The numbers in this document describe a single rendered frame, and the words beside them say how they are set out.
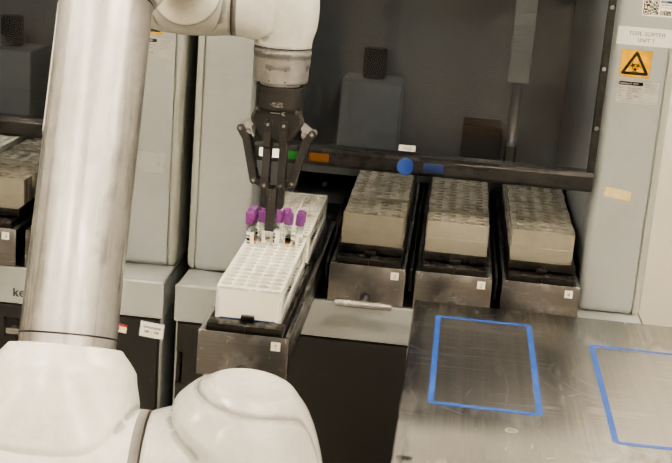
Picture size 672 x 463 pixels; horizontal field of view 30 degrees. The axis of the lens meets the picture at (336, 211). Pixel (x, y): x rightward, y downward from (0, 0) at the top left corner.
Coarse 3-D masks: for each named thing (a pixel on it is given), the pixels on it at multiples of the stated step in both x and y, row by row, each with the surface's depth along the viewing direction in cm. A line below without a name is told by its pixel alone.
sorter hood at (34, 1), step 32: (0, 0) 224; (32, 0) 224; (0, 32) 226; (32, 32) 225; (0, 64) 227; (32, 64) 227; (0, 96) 229; (32, 96) 228; (0, 128) 229; (32, 128) 228
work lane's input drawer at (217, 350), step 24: (312, 264) 219; (312, 288) 213; (288, 312) 192; (216, 336) 184; (240, 336) 184; (264, 336) 184; (288, 336) 185; (216, 360) 185; (240, 360) 185; (264, 360) 185; (288, 360) 186
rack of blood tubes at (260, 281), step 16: (256, 240) 212; (272, 240) 212; (304, 240) 213; (240, 256) 201; (256, 256) 203; (272, 256) 203; (288, 256) 204; (304, 256) 212; (240, 272) 193; (256, 272) 194; (272, 272) 196; (288, 272) 195; (224, 288) 186; (240, 288) 186; (256, 288) 186; (272, 288) 188; (288, 288) 204; (224, 304) 187; (240, 304) 187; (256, 304) 186; (272, 304) 186; (272, 320) 187
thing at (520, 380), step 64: (448, 320) 193; (512, 320) 195; (576, 320) 197; (448, 384) 168; (512, 384) 170; (576, 384) 171; (640, 384) 173; (448, 448) 149; (512, 448) 150; (576, 448) 151; (640, 448) 153
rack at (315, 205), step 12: (288, 192) 244; (288, 204) 237; (300, 204) 236; (312, 204) 237; (324, 204) 239; (312, 216) 229; (324, 216) 242; (312, 228) 221; (312, 240) 234; (312, 252) 225
